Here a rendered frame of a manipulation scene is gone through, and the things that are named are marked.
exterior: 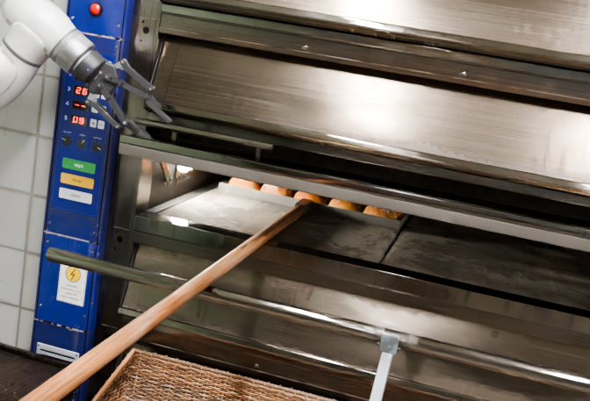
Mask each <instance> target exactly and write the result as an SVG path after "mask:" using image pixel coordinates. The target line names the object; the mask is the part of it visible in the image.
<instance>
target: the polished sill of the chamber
mask: <svg viewBox="0 0 590 401"><path fill-rule="evenodd" d="M134 231H138V232H142V233H149V234H153V235H157V236H161V237H164V238H169V239H172V240H180V241H183V242H187V243H191V244H195V245H199V246H203V247H209V248H214V249H218V250H221V251H226V252H229V253H230V252H231V251H233V250H234V249H236V248H237V247H238V246H239V245H241V244H242V243H244V242H245V241H246V240H248V239H250V238H251V237H253V236H254V235H251V234H246V233H239V232H236V231H232V230H227V229H224V228H219V227H216V226H209V225H204V224H200V223H197V222H192V221H189V220H184V219H180V218H173V217H169V216H165V215H162V214H157V213H153V212H149V211H144V212H142V213H140V214H137V215H136V216H135V221H134ZM248 257H252V258H256V259H259V260H264V261H270V262H275V263H278V264H282V265H286V266H290V267H294V268H298V269H304V270H309V271H312V272H316V273H321V274H324V275H328V276H335V277H339V278H343V279H347V280H350V281H354V282H359V283H365V284H369V285H373V286H377V287H381V288H385V289H388V290H396V291H399V292H404V293H407V294H411V295H415V296H419V297H426V298H430V299H434V300H438V301H442V302H445V303H450V304H456V305H460V306H464V307H468V308H472V309H476V310H480V311H487V312H490V313H494V314H499V315H502V316H506V317H510V318H514V319H521V320H525V321H528V322H533V323H537V324H540V325H545V326H551V327H556V328H559V329H563V330H566V331H571V332H575V333H582V334H585V335H589V336H590V311H587V310H583V309H579V308H575V307H571V306H567V305H562V304H556V303H552V302H548V301H543V300H540V299H535V298H532V297H525V296H521V295H516V294H513V293H508V292H505V291H500V290H493V289H489V288H486V287H481V286H478V285H473V284H469V283H462V282H458V281H454V280H450V279H446V278H442V277H438V276H431V275H427V274H422V273H419V272H415V271H411V270H407V269H400V268H395V267H392V266H387V265H384V264H380V263H375V262H372V261H365V260H360V259H357V258H352V257H348V256H345V255H340V254H333V253H329V252H325V251H321V250H317V249H313V248H310V247H302V246H298V245H294V244H290V243H286V242H282V241H278V240H268V241H267V242H266V243H264V244H263V245H262V246H260V247H259V248H257V249H256V251H254V252H253V253H252V254H250V255H249V256H248Z"/></svg>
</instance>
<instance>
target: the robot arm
mask: <svg viewBox="0 0 590 401"><path fill-rule="evenodd" d="M1 9H2V13H3V16H4V20H5V22H6V23H7V24H8V25H9V26H10V27H9V28H8V31H7V33H6V34H5V35H4V37H3V38H2V40H1V41H0V109H2V108H3V107H5V106H7V105H8V104H10V103H11V102H13V101H14V100H15V99H16V98H17V97H18V96H19V95H20V94H21V93H22V92H23V91H24V90H25V88H26V87H27V86H28V85H29V83H30V82H31V81H32V79H33V78H34V76H36V74H37V72H38V70H39V69H40V67H41V65H42V64H43V63H44V62H45V61H46V60H47V59H48V58H50V59H52V61H53V62H55V63H56V64H57V65H58V66H59V67H61V68H62V69H63V70H64V71H66V72H67V73H68V74H72V73H73V75H74V76H75V77H76V78H77V79H79V80H80V81H81V82H82V83H83V84H84V85H85V86H86V87H87V88H88V90H89V92H90V93H89V96H88V98H87V99H86V100H85V103H86V104H87V105H89V106H91V107H93V108H94V109H95V110H96V111H98V112H99V113H100V114H101V115H102V116H103V117H104V118H105V119H106V120H107V121H108V122H109V123H110V124H111V125H112V126H113V127H114V128H115V129H119V128H121V127H123V126H125V127H126V128H127V129H129V130H130V131H131V132H132V133H133V134H135V135H138V134H140V135H142V136H143V137H144V138H148V139H152V140H154V138H153V137H152V136H151V135H150V134H148V133H147V132H146V131H145V130H144V129H143V128H142V127H141V126H139V125H138V124H136V123H135V121H134V120H133V119H130V120H128V118H127V117H126V115H125V113H124V112H123V111H122V109H121V108H120V106H119V104H118V103H117V101H116V100H115V98H114V96H113V94H112V92H113V91H114V89H115V88H117V87H118V86H120V87H122V88H124V89H126V90H129V91H131V92H132V93H134V94H136V95H138V96H140V97H143V98H145V99H146V100H147V101H146V102H145V103H146V104H147V105H148V106H149V107H150V108H151V109H152V110H153V111H155V112H156V113H157V114H158V115H159V116H160V117H161V118H163V119H164V120H165V121H166V122H167V123H170V122H171V121H172V119H171V118H170V117H169V116H168V115H166V114H165V113H164V112H163V111H162V110H161V108H162V104H161V103H159V102H158V101H157V100H156V99H155V98H154V97H153V93H154V90H155V87H154V86H153V85H152V84H151V83H150V82H148V81H147V80H146V79H145V78H143V77H142V76H141V75H140V74H139V73H137V72H136V71H135V70H134V69H133V68H131V66H130V65H129V63H128V61H127V60H126V59H121V60H120V61H119V62H118V63H116V64H113V63H110V62H109V61H108V60H106V59H105V58H104V57H103V56H102V55H101V54H100V53H99V52H98V51H97V50H94V49H95V45H94V44H93V43H92V42H91V41H90V40H89V39H87V38H86V37H85V36H84V35H83V34H82V33H81V32H80V31H78V30H77V29H76V28H75V26H74V25H73V24H72V22H71V20H70V19H69V17H68V16H67V15H66V14H65V13H64V12H63V11H62V10H61V9H60V8H59V7H57V6H56V5H55V4H53V3H52V2H51V1H50V0H5V1H4V2H3V4H2V7H1ZM118 68H120V69H121V70H125V71H126V72H127V73H128V74H129V75H130V76H131V77H132V78H133V79H135V80H136V81H137V82H138V83H140V84H141V85H142V86H143V87H144V88H145V89H147V92H146V91H144V90H141V89H139V88H137V87H135V86H133V85H132V84H130V83H128V82H126V81H124V80H122V79H120V78H119V72H118ZM95 95H102V96H104V98H105V100H106V101H107V102H108V103H109V105H110V106H111V107H112V109H113V110H114V112H115V114H116V115H117V117H118V118H119V120H120V122H118V120H117V119H115V118H114V117H113V116H112V115H111V113H110V112H108V111H107V110H106V109H105V108H104V107H103V105H101V104H100V103H99V102H97V99H96V98H95Z"/></svg>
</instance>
